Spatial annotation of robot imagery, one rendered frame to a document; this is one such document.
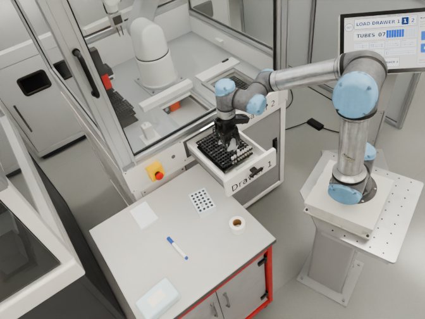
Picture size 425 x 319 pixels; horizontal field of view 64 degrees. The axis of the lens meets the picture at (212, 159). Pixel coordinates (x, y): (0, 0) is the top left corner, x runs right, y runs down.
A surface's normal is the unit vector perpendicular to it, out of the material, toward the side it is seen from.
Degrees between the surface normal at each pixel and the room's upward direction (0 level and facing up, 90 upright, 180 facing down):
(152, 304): 0
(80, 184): 0
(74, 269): 90
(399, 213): 0
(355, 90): 83
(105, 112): 90
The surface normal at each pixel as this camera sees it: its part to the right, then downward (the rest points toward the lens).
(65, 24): 0.58, 0.54
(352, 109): -0.52, 0.58
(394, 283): -0.13, -0.68
